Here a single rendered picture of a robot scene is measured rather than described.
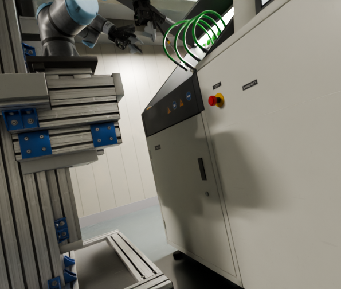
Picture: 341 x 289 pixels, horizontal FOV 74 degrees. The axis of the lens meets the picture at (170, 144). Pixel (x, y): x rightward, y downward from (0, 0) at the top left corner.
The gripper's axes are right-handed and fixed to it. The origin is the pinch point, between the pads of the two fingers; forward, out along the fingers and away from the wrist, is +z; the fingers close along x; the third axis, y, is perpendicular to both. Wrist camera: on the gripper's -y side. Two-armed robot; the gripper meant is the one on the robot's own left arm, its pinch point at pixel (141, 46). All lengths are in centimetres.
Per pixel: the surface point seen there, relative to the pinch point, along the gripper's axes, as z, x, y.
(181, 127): 47, 15, 38
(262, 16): 49, 71, 25
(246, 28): 47, 66, 25
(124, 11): -108, -135, -140
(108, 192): 14, -194, 69
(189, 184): 66, 5, 57
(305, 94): 68, 72, 41
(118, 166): 5, -191, 34
